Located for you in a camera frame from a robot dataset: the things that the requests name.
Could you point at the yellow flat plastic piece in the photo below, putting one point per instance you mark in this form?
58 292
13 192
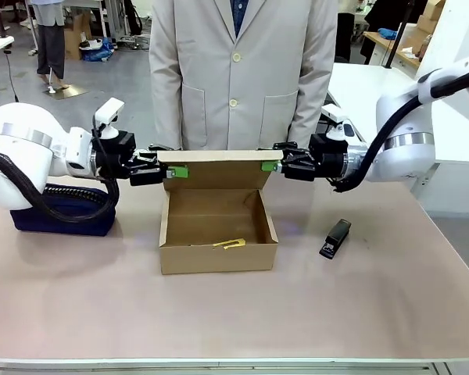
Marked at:
230 243

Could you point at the wooden desk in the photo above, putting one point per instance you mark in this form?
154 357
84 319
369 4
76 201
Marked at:
391 51

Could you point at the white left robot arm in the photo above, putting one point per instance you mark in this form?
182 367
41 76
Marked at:
19 156

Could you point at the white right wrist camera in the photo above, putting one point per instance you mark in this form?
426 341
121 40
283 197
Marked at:
338 117

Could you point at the dark blue zipper pouch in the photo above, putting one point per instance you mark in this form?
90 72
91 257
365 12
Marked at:
62 228

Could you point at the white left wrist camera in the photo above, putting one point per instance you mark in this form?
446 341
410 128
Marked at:
109 111

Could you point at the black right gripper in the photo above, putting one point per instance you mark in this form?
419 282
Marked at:
330 158

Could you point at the blue plastic bag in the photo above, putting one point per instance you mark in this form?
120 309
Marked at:
97 51

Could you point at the black tripod pole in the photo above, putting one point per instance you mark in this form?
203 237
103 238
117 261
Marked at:
396 35

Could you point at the black stapler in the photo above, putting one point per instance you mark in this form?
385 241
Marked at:
335 239

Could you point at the blue cloth bundle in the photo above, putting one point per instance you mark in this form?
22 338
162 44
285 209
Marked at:
387 33

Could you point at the stacked cardboard boxes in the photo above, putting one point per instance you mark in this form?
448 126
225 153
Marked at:
430 15

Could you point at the metal floor plate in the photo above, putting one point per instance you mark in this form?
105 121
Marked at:
64 91

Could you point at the brown cardboard box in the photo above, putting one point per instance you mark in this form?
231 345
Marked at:
219 261

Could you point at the person in beige coat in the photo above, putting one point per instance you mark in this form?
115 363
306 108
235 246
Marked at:
238 97

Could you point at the person's left forearm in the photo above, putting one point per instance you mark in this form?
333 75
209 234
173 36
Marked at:
310 105

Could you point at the open cardboard carton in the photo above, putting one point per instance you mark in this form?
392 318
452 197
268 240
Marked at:
77 37

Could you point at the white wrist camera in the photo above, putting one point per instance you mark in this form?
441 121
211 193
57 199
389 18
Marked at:
338 117
109 111

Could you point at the bystander in grey trousers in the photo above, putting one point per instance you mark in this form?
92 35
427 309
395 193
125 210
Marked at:
51 43

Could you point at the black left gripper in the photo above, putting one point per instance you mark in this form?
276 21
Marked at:
113 156

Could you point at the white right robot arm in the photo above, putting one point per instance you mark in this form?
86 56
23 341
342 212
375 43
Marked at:
406 117

